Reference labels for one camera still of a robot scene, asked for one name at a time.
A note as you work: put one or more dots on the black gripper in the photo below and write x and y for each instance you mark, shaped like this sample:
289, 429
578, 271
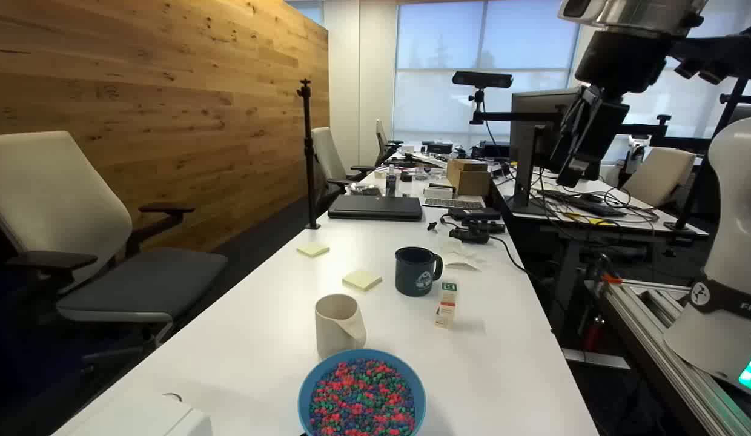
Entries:
620, 62

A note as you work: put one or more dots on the green letter B block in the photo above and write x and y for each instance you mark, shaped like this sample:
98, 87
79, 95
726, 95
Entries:
450, 290

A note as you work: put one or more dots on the red letter block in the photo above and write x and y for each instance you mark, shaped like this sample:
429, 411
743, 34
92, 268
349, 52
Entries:
446, 303

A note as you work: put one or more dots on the cream wooden letter block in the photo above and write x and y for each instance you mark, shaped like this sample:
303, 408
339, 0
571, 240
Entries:
446, 321

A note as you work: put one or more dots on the white paper cup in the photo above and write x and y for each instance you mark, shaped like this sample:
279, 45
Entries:
338, 327

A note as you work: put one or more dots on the black computer monitor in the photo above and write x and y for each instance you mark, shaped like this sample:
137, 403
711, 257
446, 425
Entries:
534, 130

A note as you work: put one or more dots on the black keyboard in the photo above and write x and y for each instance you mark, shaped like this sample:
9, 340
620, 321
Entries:
585, 205

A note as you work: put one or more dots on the beige office chair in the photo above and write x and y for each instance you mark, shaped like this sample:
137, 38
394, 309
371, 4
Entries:
658, 172

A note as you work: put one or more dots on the brown cardboard box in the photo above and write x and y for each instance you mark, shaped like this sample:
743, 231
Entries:
468, 178

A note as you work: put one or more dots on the black electronic device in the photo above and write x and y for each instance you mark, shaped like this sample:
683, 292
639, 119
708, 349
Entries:
473, 225

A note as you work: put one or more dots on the dark teal speckled mug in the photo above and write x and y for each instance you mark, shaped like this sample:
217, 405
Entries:
416, 271

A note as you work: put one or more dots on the yellow sticky note pad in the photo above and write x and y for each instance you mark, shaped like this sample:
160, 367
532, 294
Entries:
314, 250
362, 280

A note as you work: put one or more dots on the black tripod pole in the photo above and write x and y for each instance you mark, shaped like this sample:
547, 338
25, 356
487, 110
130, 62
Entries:
308, 154

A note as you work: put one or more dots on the colourful candy beads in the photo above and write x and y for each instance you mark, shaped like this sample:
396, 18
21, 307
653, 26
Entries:
362, 401

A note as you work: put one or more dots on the blue bowl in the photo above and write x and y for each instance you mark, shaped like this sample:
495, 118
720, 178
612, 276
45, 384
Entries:
307, 396

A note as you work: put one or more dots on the grey white office chair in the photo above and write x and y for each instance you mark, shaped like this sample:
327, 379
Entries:
135, 287

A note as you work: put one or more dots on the white box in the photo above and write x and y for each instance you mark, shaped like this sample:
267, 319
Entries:
187, 423

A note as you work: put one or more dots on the black camera on stand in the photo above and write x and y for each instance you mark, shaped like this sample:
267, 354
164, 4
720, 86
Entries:
484, 79

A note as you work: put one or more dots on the aluminium mounting rail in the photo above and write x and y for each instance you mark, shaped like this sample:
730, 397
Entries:
675, 365

